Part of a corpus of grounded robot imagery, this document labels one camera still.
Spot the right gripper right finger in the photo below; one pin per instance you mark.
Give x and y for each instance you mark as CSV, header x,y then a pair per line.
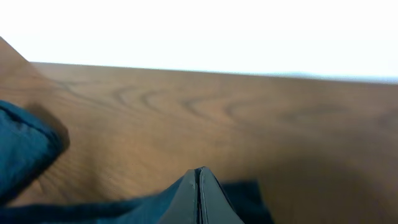
x,y
214,206

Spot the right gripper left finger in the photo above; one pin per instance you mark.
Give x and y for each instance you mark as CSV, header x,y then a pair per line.
x,y
183,208

